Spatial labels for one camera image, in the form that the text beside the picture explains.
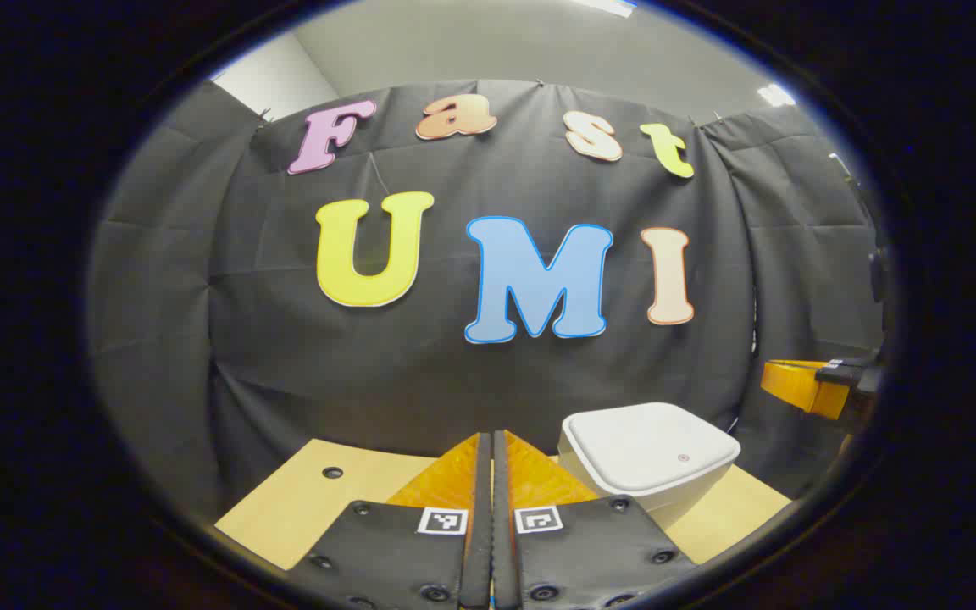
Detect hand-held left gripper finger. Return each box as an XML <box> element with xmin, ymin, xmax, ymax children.
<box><xmin>289</xmin><ymin>432</ymin><xmax>494</xmax><ymax>610</ymax></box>
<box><xmin>492</xmin><ymin>430</ymin><xmax>697</xmax><ymax>610</ymax></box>

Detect white desktop garbage bin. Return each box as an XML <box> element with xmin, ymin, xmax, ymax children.
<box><xmin>557</xmin><ymin>402</ymin><xmax>743</xmax><ymax>531</ymax></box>

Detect light wooden desktop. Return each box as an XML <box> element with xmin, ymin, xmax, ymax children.
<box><xmin>215</xmin><ymin>438</ymin><xmax>794</xmax><ymax>571</ymax></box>

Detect black backdrop cloth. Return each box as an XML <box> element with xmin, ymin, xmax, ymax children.
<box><xmin>86</xmin><ymin>79</ymin><xmax>887</xmax><ymax>519</ymax></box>

